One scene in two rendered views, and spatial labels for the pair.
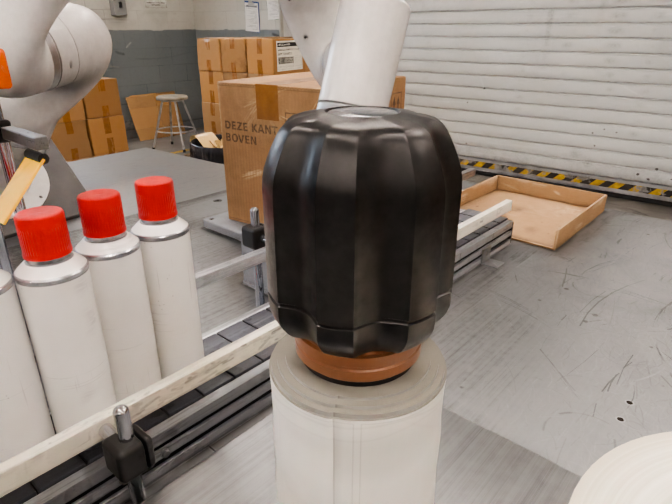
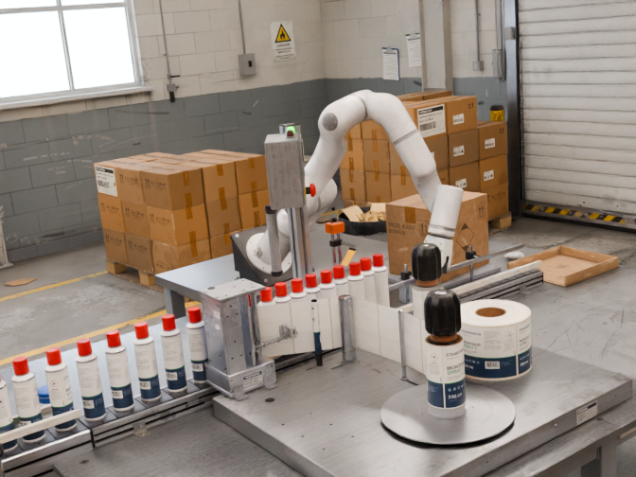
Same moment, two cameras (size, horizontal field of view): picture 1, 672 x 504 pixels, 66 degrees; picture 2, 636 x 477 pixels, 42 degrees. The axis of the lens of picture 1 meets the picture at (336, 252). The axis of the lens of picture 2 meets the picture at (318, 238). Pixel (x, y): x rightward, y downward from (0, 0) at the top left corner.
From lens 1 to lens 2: 2.05 m
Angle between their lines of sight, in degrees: 16
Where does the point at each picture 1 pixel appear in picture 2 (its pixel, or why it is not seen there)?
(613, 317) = (566, 311)
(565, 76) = not seen: outside the picture
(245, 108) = (399, 217)
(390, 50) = (454, 206)
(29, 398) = not seen: hidden behind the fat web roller
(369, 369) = (427, 284)
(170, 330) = (380, 300)
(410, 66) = (571, 116)
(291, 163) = (415, 253)
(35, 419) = not seen: hidden behind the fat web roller
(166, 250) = (381, 274)
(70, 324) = (360, 291)
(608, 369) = (546, 325)
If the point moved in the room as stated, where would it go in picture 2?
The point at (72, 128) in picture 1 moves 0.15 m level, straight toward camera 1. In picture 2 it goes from (225, 204) to (228, 208)
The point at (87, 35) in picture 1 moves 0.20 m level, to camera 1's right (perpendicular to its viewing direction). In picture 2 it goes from (329, 189) to (384, 187)
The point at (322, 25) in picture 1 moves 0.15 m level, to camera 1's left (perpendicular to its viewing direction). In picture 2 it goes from (432, 192) to (386, 194)
